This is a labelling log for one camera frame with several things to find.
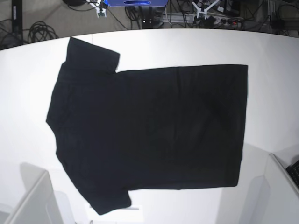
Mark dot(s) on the black T-shirt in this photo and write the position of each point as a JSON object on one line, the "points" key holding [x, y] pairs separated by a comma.
{"points": [[166, 128]]}

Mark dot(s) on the white partition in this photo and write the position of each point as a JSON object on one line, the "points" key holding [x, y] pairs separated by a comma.
{"points": [[272, 198], [40, 204]]}

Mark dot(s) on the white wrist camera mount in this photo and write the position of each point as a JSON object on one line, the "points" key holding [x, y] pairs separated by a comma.
{"points": [[100, 6], [202, 9]]}

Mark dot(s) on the black keyboard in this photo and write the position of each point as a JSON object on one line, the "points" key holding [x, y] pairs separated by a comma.
{"points": [[293, 171]]}

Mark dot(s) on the white partition right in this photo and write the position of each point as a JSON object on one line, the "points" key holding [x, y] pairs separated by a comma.
{"points": [[272, 198]]}

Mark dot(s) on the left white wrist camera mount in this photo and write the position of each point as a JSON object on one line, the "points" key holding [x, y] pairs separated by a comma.
{"points": [[202, 9]]}

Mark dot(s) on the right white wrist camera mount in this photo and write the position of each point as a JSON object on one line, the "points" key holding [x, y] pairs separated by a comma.
{"points": [[100, 6]]}

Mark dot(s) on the blue box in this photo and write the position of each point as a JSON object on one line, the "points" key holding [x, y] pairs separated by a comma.
{"points": [[127, 3]]}

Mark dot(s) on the white partition left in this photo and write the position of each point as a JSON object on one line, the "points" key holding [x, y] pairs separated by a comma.
{"points": [[40, 204]]}

